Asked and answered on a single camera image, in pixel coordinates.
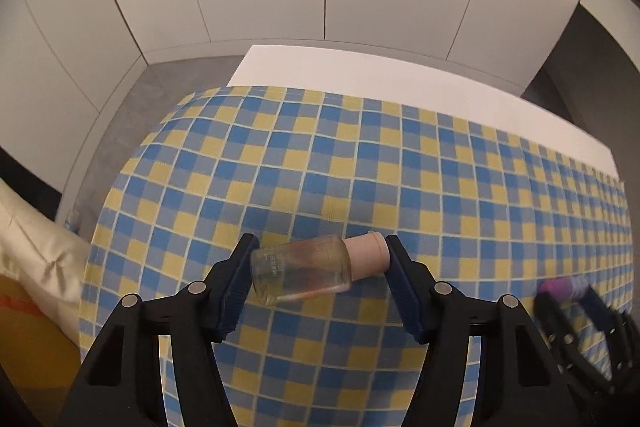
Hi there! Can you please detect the purple tube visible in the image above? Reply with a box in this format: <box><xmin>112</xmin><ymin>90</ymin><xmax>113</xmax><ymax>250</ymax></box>
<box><xmin>538</xmin><ymin>275</ymin><xmax>590</xmax><ymax>301</ymax></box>

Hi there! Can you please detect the small clear glass bottle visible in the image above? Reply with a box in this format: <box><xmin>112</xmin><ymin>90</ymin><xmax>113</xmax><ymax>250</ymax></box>
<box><xmin>250</xmin><ymin>231</ymin><xmax>390</xmax><ymax>306</ymax></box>

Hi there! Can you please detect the blue yellow checkered tablecloth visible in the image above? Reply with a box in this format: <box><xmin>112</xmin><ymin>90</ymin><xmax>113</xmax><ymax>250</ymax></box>
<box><xmin>79</xmin><ymin>87</ymin><xmax>634</xmax><ymax>426</ymax></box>

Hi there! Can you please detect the cream padded armchair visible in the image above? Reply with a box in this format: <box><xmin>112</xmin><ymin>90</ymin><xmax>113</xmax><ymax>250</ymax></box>
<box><xmin>1</xmin><ymin>183</ymin><xmax>90</xmax><ymax>343</ymax></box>

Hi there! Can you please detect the brown cardboard box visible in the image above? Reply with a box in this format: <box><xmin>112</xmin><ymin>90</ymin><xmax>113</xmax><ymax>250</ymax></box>
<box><xmin>1</xmin><ymin>277</ymin><xmax>80</xmax><ymax>426</ymax></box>

